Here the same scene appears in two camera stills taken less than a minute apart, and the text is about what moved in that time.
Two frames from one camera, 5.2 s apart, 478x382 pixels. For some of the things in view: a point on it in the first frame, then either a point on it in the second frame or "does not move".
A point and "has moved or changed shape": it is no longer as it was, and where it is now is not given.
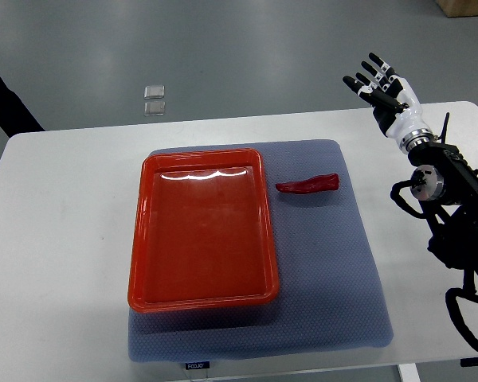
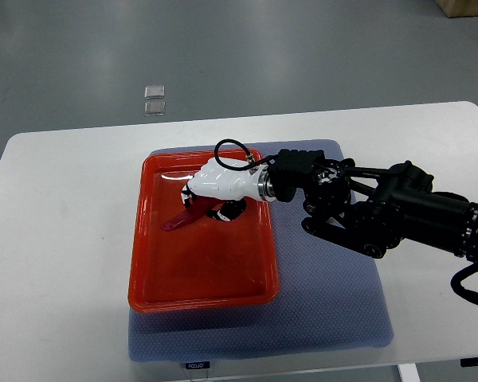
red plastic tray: [201, 235] does not move
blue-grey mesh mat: [331, 291] does not move
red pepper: [323, 182] has moved or changed shape
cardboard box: [466, 8] does not move
